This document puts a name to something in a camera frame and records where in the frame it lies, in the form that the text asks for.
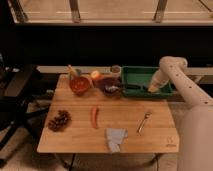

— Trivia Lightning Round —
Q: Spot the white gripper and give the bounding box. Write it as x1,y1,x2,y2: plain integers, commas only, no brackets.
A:
148,69,169,93

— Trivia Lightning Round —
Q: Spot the blue sponge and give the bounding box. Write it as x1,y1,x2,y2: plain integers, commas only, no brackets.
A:
143,84,150,92

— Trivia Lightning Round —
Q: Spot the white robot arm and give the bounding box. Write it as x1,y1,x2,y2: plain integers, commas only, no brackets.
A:
148,56,213,171

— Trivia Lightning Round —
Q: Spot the green plastic tray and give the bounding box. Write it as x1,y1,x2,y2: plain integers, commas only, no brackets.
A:
121,66,173,99

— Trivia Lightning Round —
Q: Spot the small cup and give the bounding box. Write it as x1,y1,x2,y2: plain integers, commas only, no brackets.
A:
110,65,121,78

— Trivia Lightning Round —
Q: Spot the purple bowl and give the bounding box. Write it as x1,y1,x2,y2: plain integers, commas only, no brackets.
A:
98,77,120,97

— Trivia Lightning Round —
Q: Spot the orange fruit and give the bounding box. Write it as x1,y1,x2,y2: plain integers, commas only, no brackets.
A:
90,70,101,81

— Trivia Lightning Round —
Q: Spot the light blue cloth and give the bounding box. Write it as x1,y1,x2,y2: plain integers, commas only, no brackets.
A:
106,128,128,153

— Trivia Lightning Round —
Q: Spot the orange carrot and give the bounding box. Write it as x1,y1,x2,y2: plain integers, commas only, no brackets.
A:
91,106,99,129

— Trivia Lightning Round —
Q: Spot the orange red bowl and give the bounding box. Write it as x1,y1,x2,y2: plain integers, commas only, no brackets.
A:
69,76,91,95

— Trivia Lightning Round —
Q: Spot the wooden folding table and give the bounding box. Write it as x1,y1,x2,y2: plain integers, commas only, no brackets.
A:
37,74,179,153

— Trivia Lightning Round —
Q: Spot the bunch of dark grapes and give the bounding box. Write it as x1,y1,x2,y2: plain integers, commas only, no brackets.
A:
47,110,71,132

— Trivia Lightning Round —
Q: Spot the black office chair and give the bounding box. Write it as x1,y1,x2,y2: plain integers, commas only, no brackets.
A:
0,53,51,167

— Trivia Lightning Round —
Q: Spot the black handled spoon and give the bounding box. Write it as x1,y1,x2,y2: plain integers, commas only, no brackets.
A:
105,84,141,93

